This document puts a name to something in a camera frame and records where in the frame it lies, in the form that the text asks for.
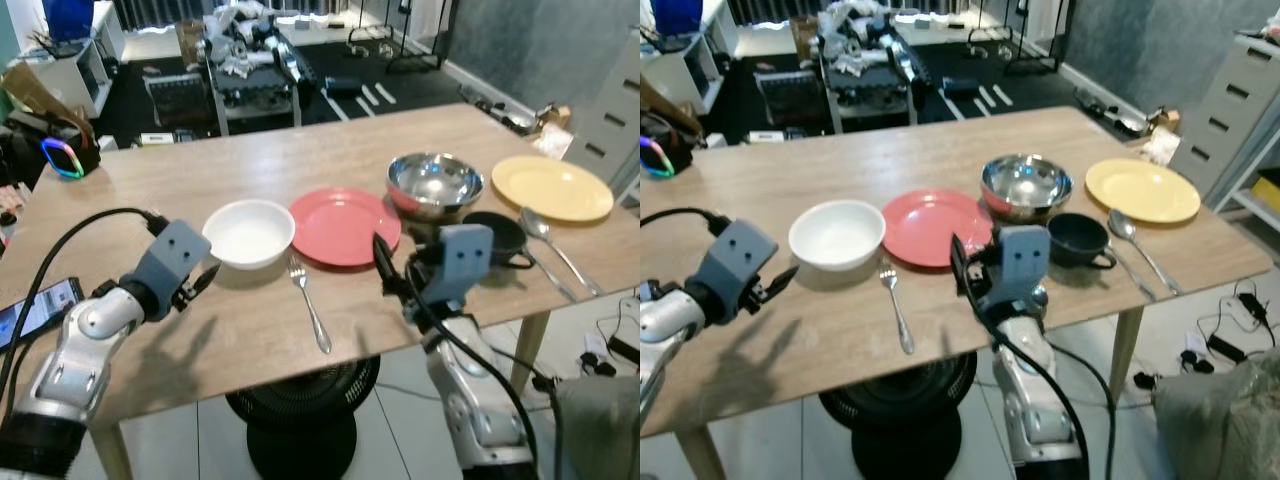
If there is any white bowl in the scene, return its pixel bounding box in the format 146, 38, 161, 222
202, 199, 297, 272
788, 199, 888, 274

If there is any red plate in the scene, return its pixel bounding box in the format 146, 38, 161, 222
288, 187, 404, 269
881, 189, 997, 270

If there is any silver fork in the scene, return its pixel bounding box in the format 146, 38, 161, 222
878, 259, 917, 357
288, 256, 334, 356

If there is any dark blue mug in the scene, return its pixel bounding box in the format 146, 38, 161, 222
461, 210, 537, 271
1046, 212, 1119, 272

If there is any shiny steel bowl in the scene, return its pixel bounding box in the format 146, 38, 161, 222
980, 154, 1075, 224
385, 152, 487, 224

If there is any large silver spoon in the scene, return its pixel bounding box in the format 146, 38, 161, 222
1106, 208, 1184, 296
519, 206, 605, 298

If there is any wooden table leg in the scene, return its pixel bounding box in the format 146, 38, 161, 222
510, 311, 553, 393
1108, 305, 1147, 403
88, 418, 135, 480
674, 428, 728, 480

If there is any slim silver cutlery piece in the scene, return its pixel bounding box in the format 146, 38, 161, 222
525, 248, 580, 304
1108, 244, 1160, 302

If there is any black floor fan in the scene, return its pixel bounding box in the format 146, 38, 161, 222
224, 354, 382, 480
817, 349, 980, 480

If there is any yellow plate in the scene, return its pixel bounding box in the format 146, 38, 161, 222
490, 155, 616, 224
1085, 158, 1202, 226

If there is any black device with rainbow light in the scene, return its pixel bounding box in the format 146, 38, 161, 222
38, 128, 102, 182
640, 128, 678, 181

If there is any crumpled paper bag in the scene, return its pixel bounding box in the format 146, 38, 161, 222
1138, 107, 1183, 168
533, 104, 574, 161

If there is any cluttered black metal cart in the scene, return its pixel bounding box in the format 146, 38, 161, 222
203, 4, 306, 135
815, 3, 921, 129

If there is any grey fabric bag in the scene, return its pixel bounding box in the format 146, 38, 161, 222
553, 374, 641, 480
1151, 350, 1280, 480

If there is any brown cardboard box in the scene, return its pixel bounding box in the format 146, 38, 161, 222
0, 62, 97, 143
640, 78, 701, 139

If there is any white open shelf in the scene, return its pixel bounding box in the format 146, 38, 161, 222
640, 28, 739, 113
8, 30, 126, 119

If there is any grey drawer cabinet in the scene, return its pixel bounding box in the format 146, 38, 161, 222
1167, 33, 1280, 199
561, 38, 641, 206

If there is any black metal rack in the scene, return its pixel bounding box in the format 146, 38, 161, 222
345, 0, 459, 77
964, 0, 1073, 78

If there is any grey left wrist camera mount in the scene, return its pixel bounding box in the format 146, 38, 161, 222
690, 219, 780, 309
133, 219, 214, 309

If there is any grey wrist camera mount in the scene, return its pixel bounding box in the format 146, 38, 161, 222
992, 224, 1052, 307
690, 219, 780, 309
430, 224, 497, 307
133, 219, 214, 309

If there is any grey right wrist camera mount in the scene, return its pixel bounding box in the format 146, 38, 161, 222
430, 224, 497, 307
992, 224, 1052, 307

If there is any black power adapter with cable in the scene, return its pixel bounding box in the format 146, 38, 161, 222
1178, 283, 1279, 376
578, 318, 641, 379

